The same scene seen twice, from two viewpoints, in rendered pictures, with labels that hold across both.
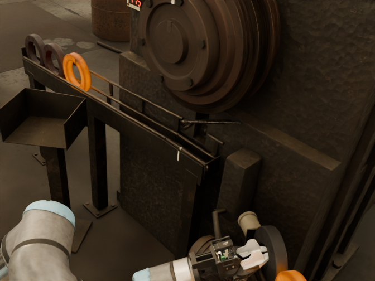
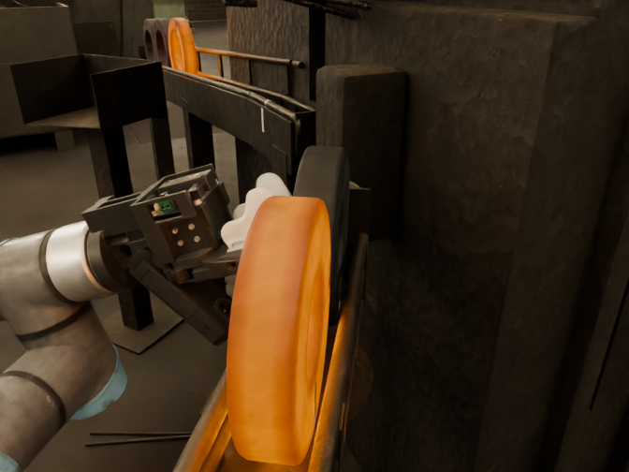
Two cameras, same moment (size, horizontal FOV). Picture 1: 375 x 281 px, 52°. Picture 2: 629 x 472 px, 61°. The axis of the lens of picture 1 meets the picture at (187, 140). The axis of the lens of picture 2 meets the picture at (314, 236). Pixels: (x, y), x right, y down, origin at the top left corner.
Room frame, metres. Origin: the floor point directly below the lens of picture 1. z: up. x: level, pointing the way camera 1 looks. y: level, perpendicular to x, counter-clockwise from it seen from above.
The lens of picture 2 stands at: (0.29, -0.40, 0.91)
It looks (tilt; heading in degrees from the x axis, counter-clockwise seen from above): 26 degrees down; 22
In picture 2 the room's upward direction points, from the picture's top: straight up
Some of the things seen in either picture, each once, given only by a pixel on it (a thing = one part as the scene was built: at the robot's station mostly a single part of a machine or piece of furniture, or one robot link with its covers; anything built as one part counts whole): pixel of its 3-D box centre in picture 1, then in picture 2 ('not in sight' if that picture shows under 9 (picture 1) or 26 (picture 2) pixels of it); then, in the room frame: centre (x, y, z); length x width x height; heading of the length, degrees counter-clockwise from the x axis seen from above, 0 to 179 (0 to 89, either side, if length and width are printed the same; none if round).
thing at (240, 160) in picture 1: (239, 184); (359, 155); (0.97, -0.18, 0.68); 0.11 x 0.08 x 0.24; 139
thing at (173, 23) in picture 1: (174, 40); not in sight; (1.04, 0.07, 1.11); 0.28 x 0.06 x 0.28; 49
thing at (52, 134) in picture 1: (53, 175); (112, 207); (1.27, 0.57, 0.36); 0.26 x 0.20 x 0.72; 84
